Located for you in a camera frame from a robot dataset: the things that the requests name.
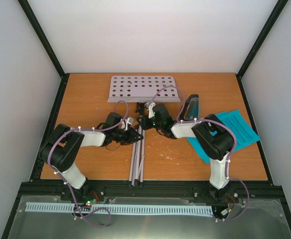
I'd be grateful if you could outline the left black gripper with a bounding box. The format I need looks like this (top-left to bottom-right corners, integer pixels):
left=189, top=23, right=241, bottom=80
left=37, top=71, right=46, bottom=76
left=112, top=126, right=143, bottom=145

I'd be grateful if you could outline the white tripod music stand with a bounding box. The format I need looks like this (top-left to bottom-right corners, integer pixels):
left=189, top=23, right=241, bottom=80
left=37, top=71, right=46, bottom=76
left=107, top=75, right=181, bottom=187

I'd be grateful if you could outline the black metronome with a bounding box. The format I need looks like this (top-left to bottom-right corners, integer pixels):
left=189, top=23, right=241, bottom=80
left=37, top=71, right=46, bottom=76
left=182, top=94, right=199, bottom=120

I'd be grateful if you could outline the blue sheet music page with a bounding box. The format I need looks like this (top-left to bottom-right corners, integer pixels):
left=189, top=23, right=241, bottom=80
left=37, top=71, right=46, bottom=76
left=216, top=110, right=260, bottom=151
left=187, top=137, right=210, bottom=164

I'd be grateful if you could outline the clear plastic metronome cover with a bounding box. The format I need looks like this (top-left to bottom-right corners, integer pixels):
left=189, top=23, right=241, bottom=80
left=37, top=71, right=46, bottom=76
left=184, top=97, right=199, bottom=120

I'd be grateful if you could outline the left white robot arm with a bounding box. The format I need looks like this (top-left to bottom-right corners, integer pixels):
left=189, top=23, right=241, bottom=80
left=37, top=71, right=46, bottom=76
left=38, top=112, right=144, bottom=201

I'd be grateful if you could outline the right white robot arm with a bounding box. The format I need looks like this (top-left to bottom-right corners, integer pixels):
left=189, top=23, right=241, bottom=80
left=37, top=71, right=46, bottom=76
left=137, top=102, right=237, bottom=202

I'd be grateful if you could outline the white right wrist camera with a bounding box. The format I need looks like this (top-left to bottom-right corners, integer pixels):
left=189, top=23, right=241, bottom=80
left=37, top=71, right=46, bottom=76
left=145, top=102, right=156, bottom=119

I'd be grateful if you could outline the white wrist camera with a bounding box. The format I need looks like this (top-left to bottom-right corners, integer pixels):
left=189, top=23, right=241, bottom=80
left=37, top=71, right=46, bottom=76
left=145, top=102, right=156, bottom=119
left=121, top=117, right=134, bottom=131

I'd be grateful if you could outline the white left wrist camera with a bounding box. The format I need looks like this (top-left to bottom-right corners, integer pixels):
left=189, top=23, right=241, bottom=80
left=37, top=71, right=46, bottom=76
left=121, top=117, right=134, bottom=131

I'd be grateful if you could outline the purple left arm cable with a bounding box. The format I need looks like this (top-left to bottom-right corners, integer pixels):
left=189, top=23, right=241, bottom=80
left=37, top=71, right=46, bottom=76
left=48, top=100, right=130, bottom=229

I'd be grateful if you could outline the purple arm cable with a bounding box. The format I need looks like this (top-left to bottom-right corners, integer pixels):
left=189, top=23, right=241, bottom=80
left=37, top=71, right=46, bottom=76
left=147, top=86, right=250, bottom=223
left=48, top=100, right=130, bottom=229

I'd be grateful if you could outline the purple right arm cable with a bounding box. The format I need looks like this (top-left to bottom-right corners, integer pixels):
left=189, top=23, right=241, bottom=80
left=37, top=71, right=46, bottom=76
left=147, top=86, right=250, bottom=223

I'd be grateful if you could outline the light blue cable duct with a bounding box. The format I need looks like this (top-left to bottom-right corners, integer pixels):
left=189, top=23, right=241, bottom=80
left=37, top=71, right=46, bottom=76
left=24, top=202, right=213, bottom=217

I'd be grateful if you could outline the black front frame rail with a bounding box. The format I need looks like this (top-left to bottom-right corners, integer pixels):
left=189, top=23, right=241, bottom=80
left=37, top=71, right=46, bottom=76
left=17, top=180, right=286, bottom=205

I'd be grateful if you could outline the black aluminium frame post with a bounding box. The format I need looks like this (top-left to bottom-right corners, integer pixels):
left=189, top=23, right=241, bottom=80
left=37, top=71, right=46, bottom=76
left=18, top=0, right=68, bottom=79

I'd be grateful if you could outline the black right frame post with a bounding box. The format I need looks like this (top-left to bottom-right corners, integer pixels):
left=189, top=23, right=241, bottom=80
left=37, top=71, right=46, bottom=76
left=236, top=0, right=288, bottom=81

